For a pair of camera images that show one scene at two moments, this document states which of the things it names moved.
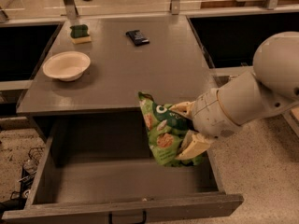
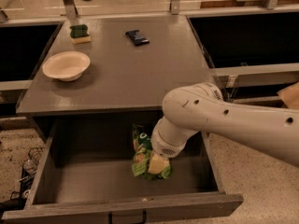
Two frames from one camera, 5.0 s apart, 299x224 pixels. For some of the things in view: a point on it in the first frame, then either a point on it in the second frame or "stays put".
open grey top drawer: x=91 y=167 stays put
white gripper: x=209 y=112 to x=163 y=147
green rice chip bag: x=166 y=130 to x=143 y=147
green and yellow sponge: x=78 y=34 stays put
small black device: x=137 y=37 stays put
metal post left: x=72 y=11 stays put
